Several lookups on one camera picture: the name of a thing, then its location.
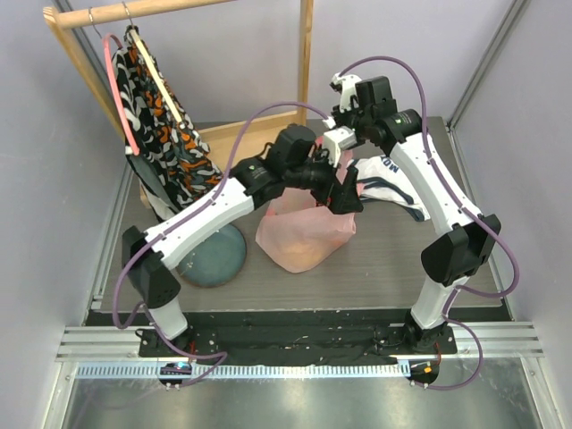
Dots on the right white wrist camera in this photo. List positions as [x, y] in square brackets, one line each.
[346, 86]

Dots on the slotted cable duct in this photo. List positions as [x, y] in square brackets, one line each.
[178, 371]

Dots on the blue ceramic plate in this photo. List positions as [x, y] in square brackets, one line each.
[216, 261]

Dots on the patterned black orange garment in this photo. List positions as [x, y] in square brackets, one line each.
[178, 158]

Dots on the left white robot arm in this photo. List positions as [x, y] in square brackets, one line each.
[293, 161]

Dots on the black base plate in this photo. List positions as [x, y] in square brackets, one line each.
[340, 337]

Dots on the white navy shirt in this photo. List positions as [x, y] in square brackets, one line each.
[380, 179]

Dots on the pink clothes hanger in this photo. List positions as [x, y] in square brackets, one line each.
[132, 148]

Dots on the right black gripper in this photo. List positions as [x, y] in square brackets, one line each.
[345, 118]

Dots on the pink plastic bag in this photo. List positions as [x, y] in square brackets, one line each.
[299, 233]

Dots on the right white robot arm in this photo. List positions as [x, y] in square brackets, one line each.
[464, 236]

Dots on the wooden clothes hanger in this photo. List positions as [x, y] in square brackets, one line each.
[158, 80]

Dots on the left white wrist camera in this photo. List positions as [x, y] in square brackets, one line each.
[336, 140]

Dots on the wooden clothes rack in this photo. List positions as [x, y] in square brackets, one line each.
[261, 130]

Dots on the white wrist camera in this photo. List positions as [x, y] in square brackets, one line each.
[346, 86]
[336, 140]

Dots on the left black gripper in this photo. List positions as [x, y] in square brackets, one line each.
[344, 198]

